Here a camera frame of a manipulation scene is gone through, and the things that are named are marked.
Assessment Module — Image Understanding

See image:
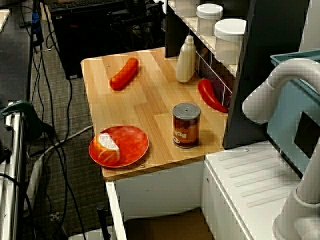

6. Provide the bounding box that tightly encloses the brown bean can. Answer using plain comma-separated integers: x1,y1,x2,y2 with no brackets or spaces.
172,102,202,149

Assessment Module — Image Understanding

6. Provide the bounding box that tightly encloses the white sink basin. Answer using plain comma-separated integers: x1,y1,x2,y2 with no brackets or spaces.
104,159,251,240

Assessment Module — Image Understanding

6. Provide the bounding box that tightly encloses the red plate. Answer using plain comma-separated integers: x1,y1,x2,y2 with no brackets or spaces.
88,125,150,169

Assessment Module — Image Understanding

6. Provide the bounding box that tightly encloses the red toy pepper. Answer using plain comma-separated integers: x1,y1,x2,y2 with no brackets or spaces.
197,78,229,114

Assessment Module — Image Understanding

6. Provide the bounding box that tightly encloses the orange toy sausage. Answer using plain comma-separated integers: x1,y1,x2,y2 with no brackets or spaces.
109,57,140,91

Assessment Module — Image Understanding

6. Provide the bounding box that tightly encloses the white plastic bottle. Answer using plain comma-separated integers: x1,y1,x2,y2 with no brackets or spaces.
175,35,197,84

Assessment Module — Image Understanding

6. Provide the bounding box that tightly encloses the dark grey kitchen hutch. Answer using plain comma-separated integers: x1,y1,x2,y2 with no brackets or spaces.
163,0,311,151

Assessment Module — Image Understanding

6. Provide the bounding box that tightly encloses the white ribbed drainboard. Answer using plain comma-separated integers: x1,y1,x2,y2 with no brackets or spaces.
204,140,305,240

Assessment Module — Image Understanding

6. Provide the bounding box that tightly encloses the black computer tower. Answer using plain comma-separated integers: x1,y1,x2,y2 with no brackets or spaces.
47,0,166,81

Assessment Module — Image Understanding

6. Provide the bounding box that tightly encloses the large clear jar white lid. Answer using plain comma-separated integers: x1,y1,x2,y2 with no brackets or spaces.
213,18,248,66

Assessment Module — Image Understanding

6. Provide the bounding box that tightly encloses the light grey toy faucet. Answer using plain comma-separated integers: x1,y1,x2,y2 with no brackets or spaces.
241,57,320,240

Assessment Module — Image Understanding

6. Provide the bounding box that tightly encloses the small clear jar white lid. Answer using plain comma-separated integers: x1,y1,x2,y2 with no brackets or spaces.
196,3,224,37

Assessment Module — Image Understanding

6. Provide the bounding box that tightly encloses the teal plastic bin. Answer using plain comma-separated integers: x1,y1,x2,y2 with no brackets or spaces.
266,49,320,176

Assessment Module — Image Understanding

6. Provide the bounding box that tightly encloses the white power strip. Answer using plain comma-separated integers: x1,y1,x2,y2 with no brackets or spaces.
23,152,46,213

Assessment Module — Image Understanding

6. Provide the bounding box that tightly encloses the black keyboard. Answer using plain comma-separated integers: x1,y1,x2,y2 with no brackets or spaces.
48,0,126,12

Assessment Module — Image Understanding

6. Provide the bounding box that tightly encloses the green clamp tool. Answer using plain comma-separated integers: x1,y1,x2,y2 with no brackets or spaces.
0,99,43,141

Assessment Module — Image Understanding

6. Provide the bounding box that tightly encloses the grey cable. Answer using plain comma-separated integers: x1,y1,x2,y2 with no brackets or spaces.
28,124,95,158

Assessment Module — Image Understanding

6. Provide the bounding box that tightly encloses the black cable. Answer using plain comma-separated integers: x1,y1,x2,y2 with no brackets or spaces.
53,77,75,146

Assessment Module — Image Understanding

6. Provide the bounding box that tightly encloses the metal rail frame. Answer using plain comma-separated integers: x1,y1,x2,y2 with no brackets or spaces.
0,109,26,240

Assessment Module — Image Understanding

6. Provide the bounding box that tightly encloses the blue cable connector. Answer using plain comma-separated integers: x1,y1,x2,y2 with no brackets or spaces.
31,12,41,33

